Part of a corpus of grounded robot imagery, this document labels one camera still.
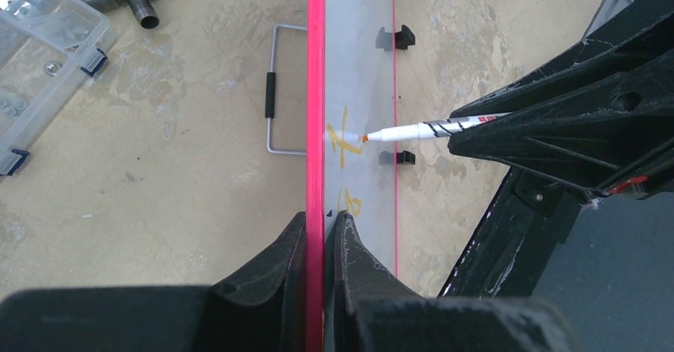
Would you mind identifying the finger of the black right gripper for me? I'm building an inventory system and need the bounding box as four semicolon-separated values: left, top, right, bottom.
448;54;673;191
450;0;673;118

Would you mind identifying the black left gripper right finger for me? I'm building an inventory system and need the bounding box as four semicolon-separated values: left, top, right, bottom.
324;211;575;351

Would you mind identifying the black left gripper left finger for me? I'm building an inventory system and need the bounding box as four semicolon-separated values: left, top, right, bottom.
1;213;306;351

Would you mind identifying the white whiteboard marker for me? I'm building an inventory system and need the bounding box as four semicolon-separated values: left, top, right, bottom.
363;113;508;142

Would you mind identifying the red framed whiteboard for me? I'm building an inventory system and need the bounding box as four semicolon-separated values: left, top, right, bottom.
305;0;398;351

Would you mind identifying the black whiteboard stand clip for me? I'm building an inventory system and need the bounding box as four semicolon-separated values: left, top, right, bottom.
375;25;416;52
378;150;416;165

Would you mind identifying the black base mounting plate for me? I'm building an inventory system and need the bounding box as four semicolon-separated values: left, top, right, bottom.
439;168;583;298

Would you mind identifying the clear plastic marker holder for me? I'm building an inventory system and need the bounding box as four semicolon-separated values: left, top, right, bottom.
1;0;116;176

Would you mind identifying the aluminium frame rail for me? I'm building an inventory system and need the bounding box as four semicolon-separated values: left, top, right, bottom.
581;0;633;40

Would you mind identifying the wire whiteboard handle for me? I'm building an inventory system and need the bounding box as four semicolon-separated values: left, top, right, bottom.
264;23;310;157

